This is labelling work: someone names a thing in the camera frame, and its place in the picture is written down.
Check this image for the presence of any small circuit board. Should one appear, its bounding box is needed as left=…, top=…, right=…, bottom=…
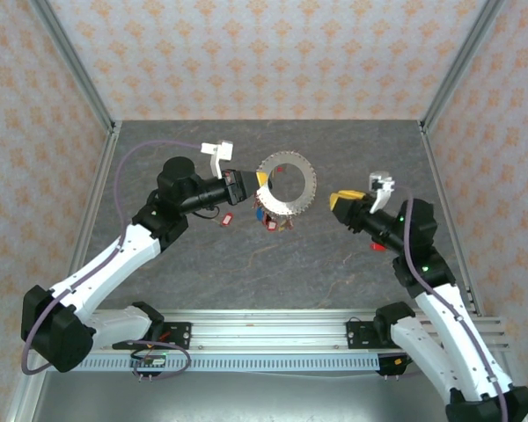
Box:
left=129, top=354, right=168, bottom=368

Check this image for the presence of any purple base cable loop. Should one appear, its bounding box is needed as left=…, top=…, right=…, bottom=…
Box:
left=130, top=339, right=193, bottom=380

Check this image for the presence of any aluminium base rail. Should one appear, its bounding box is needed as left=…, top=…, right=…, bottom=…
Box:
left=87, top=309, right=510, bottom=353

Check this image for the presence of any aluminium table side rail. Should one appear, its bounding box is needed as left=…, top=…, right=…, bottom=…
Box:
left=4, top=121, right=123, bottom=422
left=419, top=120, right=488, bottom=317

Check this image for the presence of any slotted grey cable duct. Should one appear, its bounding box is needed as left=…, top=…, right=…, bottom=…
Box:
left=81, top=353, right=382, bottom=374

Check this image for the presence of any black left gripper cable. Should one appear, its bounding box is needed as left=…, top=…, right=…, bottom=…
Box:
left=191, top=202, right=220, bottom=220

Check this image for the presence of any aluminium frame corner post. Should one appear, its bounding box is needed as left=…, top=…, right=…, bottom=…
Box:
left=421, top=0, right=508, bottom=133
left=28, top=0, right=118, bottom=133

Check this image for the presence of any silver ring-lined metal disc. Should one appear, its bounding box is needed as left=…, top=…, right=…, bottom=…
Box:
left=251, top=149, right=319, bottom=223

